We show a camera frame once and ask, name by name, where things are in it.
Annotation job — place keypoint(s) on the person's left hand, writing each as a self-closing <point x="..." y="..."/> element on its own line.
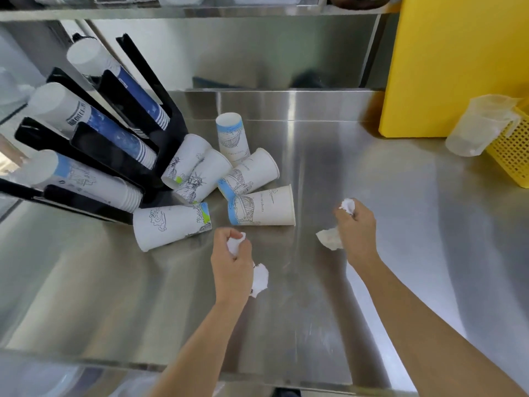
<point x="230" y="272"/>

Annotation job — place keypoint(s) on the person's right hand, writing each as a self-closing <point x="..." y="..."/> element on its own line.
<point x="358" y="235"/>

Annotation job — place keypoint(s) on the person's left fingers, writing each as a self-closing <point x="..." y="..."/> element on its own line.
<point x="219" y="239"/>

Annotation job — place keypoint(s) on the person's right fingers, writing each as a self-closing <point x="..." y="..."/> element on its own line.
<point x="344" y="219"/>

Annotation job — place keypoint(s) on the white tissue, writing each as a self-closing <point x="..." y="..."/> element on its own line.
<point x="329" y="239"/>
<point x="260" y="281"/>

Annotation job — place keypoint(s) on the person's left forearm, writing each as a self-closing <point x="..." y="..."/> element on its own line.
<point x="198" y="351"/>

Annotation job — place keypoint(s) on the person's right forearm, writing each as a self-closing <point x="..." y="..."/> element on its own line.
<point x="421" y="326"/>

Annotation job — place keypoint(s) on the pile of printed paper cups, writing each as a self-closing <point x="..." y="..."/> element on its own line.
<point x="252" y="173"/>

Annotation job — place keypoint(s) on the black cup holder rack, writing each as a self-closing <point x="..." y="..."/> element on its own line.
<point x="165" y="140"/>

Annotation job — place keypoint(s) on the stack of light blue cups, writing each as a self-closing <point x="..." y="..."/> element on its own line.
<point x="82" y="179"/>

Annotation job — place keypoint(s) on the clear plastic measuring jug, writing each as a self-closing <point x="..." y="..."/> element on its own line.
<point x="475" y="128"/>

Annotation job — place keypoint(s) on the yellow plastic basket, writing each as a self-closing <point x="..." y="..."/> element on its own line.
<point x="512" y="152"/>

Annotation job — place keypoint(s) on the yellow board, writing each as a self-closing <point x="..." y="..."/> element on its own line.
<point x="438" y="61"/>

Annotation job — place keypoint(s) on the stack of dark blue cups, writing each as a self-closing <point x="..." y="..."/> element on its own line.
<point x="95" y="61"/>
<point x="62" y="109"/>

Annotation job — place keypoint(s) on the stainless steel shelf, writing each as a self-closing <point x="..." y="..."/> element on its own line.
<point x="206" y="13"/>

